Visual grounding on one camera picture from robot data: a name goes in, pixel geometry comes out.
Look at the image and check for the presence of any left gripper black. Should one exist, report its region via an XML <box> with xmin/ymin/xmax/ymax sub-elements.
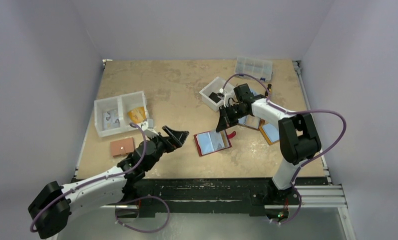
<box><xmin>145</xmin><ymin>126</ymin><xmax>188</xmax><ymax>171</ymax></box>

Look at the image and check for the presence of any red card holder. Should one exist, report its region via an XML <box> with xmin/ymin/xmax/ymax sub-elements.
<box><xmin>193</xmin><ymin>130</ymin><xmax>237</xmax><ymax>157</ymax></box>

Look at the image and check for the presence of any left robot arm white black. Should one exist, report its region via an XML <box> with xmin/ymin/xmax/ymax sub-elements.
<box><xmin>28</xmin><ymin>122</ymin><xmax>189</xmax><ymax>239</ymax></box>

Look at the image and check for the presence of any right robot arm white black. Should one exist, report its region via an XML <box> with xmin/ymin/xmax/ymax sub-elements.
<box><xmin>216</xmin><ymin>83</ymin><xmax>322</xmax><ymax>204</ymax></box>

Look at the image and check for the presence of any open brown card holder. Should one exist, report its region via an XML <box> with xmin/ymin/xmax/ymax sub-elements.
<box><xmin>238</xmin><ymin>115</ymin><xmax>262</xmax><ymax>130</ymax></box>

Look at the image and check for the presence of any orange card in bin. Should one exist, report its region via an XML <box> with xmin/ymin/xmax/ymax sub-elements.
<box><xmin>127</xmin><ymin>106</ymin><xmax>147</xmax><ymax>124</ymax></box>

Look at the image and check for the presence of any open tan card holder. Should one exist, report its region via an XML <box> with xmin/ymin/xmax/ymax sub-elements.
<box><xmin>258</xmin><ymin>120</ymin><xmax>280</xmax><ymax>146</ymax></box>

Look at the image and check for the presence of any closed pink-brown card holder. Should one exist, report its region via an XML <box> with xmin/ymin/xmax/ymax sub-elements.
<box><xmin>110</xmin><ymin>137</ymin><xmax>135</xmax><ymax>157</ymax></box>

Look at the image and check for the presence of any grey card in bin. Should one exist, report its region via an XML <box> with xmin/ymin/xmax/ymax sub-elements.
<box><xmin>102</xmin><ymin>109</ymin><xmax>120</xmax><ymax>131</ymax></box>

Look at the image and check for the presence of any black item in bin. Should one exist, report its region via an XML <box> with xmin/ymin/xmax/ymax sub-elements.
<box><xmin>209</xmin><ymin>92</ymin><xmax>224</xmax><ymax>104</ymax></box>

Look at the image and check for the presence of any small white square bin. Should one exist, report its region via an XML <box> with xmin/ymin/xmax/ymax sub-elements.
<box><xmin>199</xmin><ymin>77</ymin><xmax>234</xmax><ymax>112</ymax></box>

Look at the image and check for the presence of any yellow black screwdriver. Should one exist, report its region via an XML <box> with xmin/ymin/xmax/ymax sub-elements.
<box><xmin>265</xmin><ymin>83</ymin><xmax>272</xmax><ymax>97</ymax></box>

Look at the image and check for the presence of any clear plastic organizer box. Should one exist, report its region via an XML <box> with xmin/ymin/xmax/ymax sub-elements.
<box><xmin>235</xmin><ymin>56</ymin><xmax>273</xmax><ymax>82</ymax></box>

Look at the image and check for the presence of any white two-compartment bin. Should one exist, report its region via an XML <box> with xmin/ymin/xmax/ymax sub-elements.
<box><xmin>94</xmin><ymin>91</ymin><xmax>150</xmax><ymax>138</ymax></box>

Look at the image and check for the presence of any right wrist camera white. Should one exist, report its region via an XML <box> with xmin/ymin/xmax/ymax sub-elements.
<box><xmin>217</xmin><ymin>88</ymin><xmax>234</xmax><ymax>108</ymax></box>

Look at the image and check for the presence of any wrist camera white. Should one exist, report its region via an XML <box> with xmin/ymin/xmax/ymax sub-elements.
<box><xmin>140</xmin><ymin>118</ymin><xmax>158</xmax><ymax>139</ymax></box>
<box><xmin>217</xmin><ymin>88</ymin><xmax>234</xmax><ymax>108</ymax></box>

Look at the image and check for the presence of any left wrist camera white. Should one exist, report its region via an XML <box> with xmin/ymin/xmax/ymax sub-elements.
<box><xmin>140</xmin><ymin>118</ymin><xmax>158</xmax><ymax>139</ymax></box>

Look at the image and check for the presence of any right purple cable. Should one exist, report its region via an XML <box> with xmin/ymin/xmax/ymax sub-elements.
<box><xmin>221</xmin><ymin>73</ymin><xmax>347</xmax><ymax>227</ymax></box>

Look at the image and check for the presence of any purple cable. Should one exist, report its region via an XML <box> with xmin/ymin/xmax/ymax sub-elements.
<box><xmin>29</xmin><ymin>122</ymin><xmax>171</xmax><ymax>234</ymax></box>
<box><xmin>221</xmin><ymin>73</ymin><xmax>347</xmax><ymax>227</ymax></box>

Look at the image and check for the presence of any aluminium frame rail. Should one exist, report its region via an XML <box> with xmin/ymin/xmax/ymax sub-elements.
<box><xmin>296</xmin><ymin>166</ymin><xmax>348</xmax><ymax>208</ymax></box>

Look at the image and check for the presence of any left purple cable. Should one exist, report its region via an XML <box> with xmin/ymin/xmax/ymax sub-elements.
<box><xmin>29</xmin><ymin>122</ymin><xmax>171</xmax><ymax>234</ymax></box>

